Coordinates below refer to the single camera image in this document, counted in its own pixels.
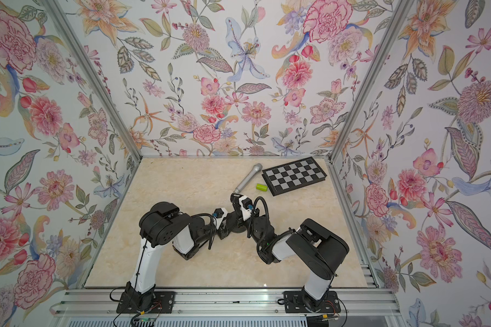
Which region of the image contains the black stand pole with clip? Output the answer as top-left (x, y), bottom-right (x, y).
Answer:
top-left (230, 193), bottom-right (241, 224)

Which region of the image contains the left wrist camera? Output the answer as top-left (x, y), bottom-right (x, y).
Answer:
top-left (212, 208), bottom-right (228, 230)

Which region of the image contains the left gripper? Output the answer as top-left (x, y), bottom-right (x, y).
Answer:
top-left (194, 215), bottom-right (238, 246)

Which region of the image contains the silver microphone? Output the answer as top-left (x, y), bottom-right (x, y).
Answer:
top-left (234, 163), bottom-right (263, 193)

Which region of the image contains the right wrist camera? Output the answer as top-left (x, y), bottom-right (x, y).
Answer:
top-left (238, 196), bottom-right (254, 222)

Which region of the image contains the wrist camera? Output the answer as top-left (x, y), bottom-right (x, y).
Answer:
top-left (212, 208), bottom-right (228, 230)
top-left (238, 196), bottom-right (254, 222)

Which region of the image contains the green cylinder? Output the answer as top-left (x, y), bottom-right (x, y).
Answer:
top-left (256, 183), bottom-right (268, 192)

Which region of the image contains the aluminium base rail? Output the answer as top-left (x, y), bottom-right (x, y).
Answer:
top-left (49, 287), bottom-right (405, 326)

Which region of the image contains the black checkered chess box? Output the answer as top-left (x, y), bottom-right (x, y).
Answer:
top-left (262, 157), bottom-right (327, 196)

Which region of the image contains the black round stand base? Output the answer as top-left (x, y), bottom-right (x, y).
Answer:
top-left (226, 215), bottom-right (247, 234)

